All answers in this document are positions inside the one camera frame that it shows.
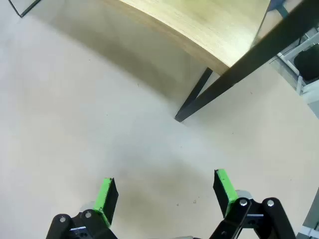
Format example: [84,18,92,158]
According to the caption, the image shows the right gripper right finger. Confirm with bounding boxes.
[209,169,297,239]

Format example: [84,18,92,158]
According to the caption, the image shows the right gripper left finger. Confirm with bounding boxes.
[46,177,119,239]

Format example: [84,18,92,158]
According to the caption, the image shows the grey cabinet edge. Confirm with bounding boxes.
[296,186,319,239]

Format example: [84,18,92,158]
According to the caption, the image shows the thin black table leg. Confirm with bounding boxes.
[183,67,214,110]

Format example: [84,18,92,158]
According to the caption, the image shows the wooden table with black legs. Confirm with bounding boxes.
[175,0,319,123]

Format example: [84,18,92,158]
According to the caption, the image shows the black bag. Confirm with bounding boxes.
[294,46,319,82]

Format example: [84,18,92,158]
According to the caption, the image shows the light wood table panel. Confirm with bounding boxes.
[102,0,271,75]

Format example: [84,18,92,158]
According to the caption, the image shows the dark framed glass panel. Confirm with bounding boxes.
[8,0,42,18]

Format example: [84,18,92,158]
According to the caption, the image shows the white metal frame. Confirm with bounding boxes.
[276,32,319,95]

